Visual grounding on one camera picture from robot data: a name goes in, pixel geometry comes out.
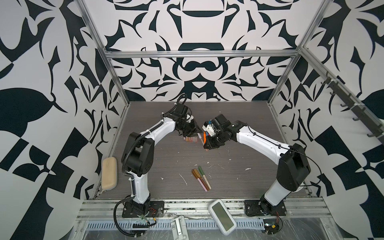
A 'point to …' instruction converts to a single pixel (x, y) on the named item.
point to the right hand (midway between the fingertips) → (205, 145)
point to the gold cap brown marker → (198, 175)
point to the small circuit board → (270, 226)
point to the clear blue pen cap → (194, 139)
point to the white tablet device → (222, 217)
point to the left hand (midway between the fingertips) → (203, 129)
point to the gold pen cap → (187, 138)
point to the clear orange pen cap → (196, 140)
